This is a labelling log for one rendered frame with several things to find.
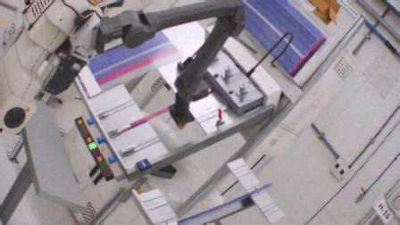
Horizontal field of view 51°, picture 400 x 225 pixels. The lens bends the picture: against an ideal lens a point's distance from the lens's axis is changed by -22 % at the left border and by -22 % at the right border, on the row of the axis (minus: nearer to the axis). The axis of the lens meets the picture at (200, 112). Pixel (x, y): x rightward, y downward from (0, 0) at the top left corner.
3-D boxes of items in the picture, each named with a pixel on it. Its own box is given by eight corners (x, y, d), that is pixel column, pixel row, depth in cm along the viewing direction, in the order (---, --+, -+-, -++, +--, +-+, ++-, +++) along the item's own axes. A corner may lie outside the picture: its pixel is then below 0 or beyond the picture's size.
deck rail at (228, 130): (129, 182, 202) (128, 174, 197) (127, 179, 203) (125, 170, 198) (272, 114, 229) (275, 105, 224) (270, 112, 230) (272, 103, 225)
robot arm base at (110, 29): (89, 12, 139) (102, 32, 132) (112, 6, 143) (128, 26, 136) (86, 34, 145) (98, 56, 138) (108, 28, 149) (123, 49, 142)
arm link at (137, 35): (238, -14, 163) (254, 4, 159) (229, 10, 174) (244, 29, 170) (115, 12, 144) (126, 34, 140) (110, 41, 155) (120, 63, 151)
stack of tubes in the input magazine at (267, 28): (289, 75, 220) (324, 35, 214) (224, 9, 246) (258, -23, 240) (299, 83, 231) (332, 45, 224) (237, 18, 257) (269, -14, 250)
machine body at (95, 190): (92, 260, 241) (159, 197, 226) (43, 168, 277) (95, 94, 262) (161, 262, 294) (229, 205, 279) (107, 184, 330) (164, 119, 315)
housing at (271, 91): (262, 116, 229) (268, 95, 218) (203, 47, 254) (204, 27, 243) (277, 110, 232) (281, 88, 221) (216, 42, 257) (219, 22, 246)
